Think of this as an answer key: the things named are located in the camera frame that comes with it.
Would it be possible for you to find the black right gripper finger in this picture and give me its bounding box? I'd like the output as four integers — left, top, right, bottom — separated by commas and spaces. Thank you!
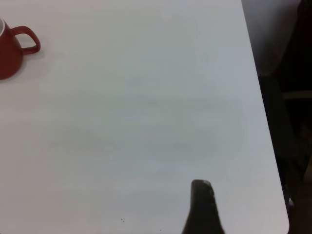
182, 179, 225, 234

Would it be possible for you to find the red ceramic cup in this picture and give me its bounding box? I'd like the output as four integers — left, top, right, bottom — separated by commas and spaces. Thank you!
0, 17, 41, 80

